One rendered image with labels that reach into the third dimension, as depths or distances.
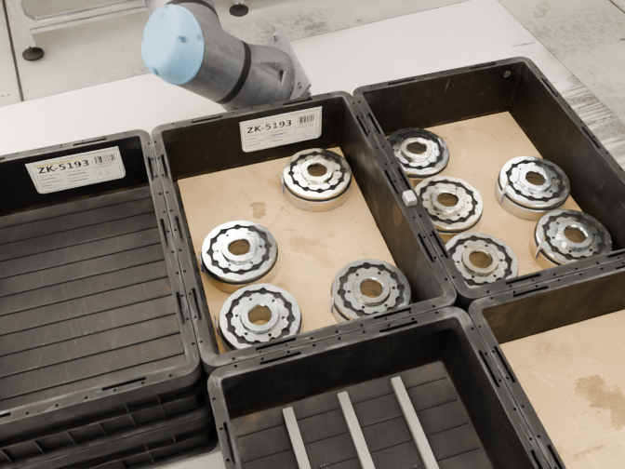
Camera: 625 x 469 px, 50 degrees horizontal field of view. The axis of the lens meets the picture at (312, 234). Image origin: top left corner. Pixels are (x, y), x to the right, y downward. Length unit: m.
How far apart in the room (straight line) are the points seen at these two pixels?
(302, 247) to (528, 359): 0.33
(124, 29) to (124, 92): 1.49
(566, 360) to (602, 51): 2.15
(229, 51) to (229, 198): 0.26
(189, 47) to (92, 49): 1.74
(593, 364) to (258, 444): 0.42
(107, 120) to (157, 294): 0.54
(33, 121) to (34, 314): 0.56
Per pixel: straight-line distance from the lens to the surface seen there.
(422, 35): 1.56
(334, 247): 0.94
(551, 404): 0.86
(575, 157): 1.05
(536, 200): 1.01
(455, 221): 0.95
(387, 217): 0.92
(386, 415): 0.82
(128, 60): 2.73
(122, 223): 1.00
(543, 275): 0.83
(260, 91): 1.17
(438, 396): 0.84
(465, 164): 1.08
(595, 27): 3.07
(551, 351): 0.90
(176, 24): 1.11
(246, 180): 1.03
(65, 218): 1.04
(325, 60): 1.47
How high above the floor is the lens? 1.57
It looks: 51 degrees down
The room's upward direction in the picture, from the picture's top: 1 degrees clockwise
